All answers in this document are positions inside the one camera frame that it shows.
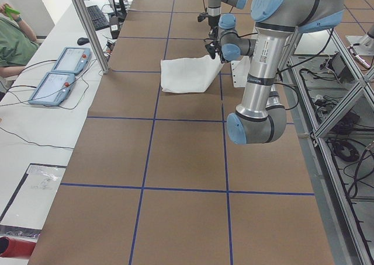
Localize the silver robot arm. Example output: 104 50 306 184
217 0 344 144
197 0 248 40

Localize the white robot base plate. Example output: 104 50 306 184
230 56 251 88

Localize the aluminium frame post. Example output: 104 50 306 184
72 0 109 74

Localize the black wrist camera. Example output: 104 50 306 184
197 13 209 23
205 42 217 60

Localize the upper blue teach pendant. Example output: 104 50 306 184
52 47 91 75

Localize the black computer mouse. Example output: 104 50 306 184
77 37 89 46

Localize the red cylinder object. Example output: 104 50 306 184
1 236 36 259

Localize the lower blue teach pendant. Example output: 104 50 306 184
28 72 75 106

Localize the white long-sleeve printed shirt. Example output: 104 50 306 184
161 55 223 93

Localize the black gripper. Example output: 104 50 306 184
216 45 227 63
208 15 219 40

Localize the black keyboard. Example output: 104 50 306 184
86 5 109 31

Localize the blue teach pendant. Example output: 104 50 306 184
52 47 91 75
28 72 75 106

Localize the person in green shirt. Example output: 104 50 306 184
1 3 39 78

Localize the clear plastic document sleeve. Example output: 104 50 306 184
1 163 66 230

